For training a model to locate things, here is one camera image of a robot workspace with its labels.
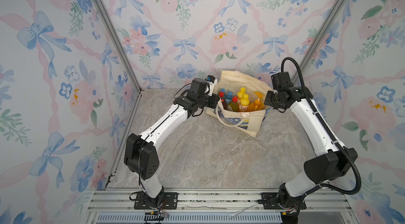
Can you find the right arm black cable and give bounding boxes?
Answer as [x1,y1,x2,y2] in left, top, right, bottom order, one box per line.
[281,57,362,195]

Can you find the orange pump soap bottle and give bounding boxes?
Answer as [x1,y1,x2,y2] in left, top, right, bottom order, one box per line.
[248,92,264,112]

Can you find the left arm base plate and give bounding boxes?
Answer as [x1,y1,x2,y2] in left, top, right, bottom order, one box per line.
[130,191,178,210]

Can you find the dark red Fairy bottle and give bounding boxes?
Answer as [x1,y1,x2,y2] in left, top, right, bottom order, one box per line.
[218,92,228,110]

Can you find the yellow-green red cap bottle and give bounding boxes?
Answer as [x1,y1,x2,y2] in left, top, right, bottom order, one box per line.
[227,96,239,112]

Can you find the left corner aluminium post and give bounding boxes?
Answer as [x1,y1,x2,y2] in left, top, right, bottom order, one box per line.
[77,0,142,93]

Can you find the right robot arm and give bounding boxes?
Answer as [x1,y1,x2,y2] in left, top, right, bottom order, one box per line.
[265,72,361,209]

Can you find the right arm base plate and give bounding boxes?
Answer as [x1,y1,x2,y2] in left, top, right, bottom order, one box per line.
[257,192,300,210]

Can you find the yellow cap orange bottle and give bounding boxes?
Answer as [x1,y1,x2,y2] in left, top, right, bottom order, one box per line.
[239,94,250,113]
[237,87,246,99]

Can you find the right corner aluminium post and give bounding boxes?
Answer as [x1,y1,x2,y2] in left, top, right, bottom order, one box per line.
[289,0,346,72]

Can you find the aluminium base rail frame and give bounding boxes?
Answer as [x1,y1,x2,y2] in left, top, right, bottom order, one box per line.
[82,188,359,224]

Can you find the cream shopping bag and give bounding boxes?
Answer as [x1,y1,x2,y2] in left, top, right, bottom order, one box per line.
[206,71,273,137]

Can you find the corner aluminium post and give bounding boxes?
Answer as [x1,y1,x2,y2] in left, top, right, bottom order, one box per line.
[77,0,142,93]
[289,0,346,72]

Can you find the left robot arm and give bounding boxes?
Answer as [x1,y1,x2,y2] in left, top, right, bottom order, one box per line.
[123,75,219,206]

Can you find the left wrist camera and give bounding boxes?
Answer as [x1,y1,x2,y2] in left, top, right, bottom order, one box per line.
[206,75,218,96]

